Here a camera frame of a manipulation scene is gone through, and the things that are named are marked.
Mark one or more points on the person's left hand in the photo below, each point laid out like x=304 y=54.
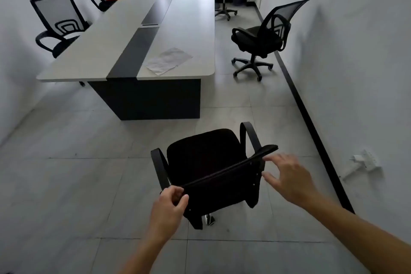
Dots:
x=167 y=212

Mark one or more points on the person's right hand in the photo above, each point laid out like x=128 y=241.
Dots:
x=295 y=180

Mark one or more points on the black mesh office chair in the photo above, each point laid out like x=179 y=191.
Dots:
x=64 y=45
x=205 y=155
x=257 y=41

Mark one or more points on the person's left forearm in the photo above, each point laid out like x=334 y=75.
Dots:
x=144 y=257

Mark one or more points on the person's right forearm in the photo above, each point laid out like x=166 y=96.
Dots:
x=359 y=235

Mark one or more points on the long white grey table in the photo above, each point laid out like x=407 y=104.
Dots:
x=106 y=36

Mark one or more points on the black baseboard strip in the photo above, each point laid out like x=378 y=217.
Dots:
x=319 y=145

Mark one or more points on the white charger plug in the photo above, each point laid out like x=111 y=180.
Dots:
x=358 y=159

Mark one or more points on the crumpled white paper sheet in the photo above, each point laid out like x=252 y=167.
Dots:
x=168 y=62

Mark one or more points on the white wall socket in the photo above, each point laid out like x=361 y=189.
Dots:
x=372 y=159

